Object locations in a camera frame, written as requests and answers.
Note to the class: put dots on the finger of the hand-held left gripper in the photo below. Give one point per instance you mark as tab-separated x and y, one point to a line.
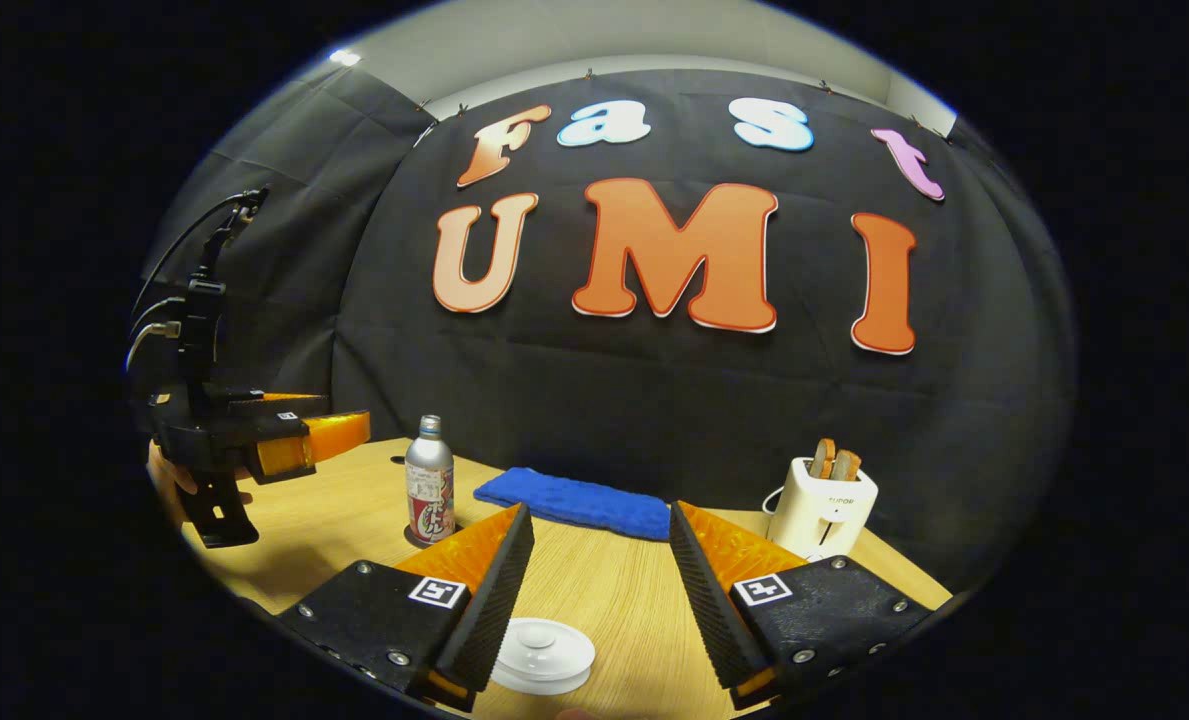
274	404
329	438

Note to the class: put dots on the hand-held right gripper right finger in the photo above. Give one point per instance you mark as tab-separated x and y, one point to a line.
704	590

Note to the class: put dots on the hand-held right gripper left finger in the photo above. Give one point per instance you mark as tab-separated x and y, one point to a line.
499	590

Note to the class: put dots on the white teacup lid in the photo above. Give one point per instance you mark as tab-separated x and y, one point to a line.
544	642

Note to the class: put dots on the dark round coaster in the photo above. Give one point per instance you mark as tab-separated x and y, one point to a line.
415	538

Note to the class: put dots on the silver water bottle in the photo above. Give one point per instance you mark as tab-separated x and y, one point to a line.
430	480

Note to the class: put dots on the blue folded towel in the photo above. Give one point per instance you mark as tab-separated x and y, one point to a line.
574	500

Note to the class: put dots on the white toaster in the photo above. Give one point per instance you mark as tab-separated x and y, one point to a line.
819	505

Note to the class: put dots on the toast slice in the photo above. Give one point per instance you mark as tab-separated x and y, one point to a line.
826	458
846	465

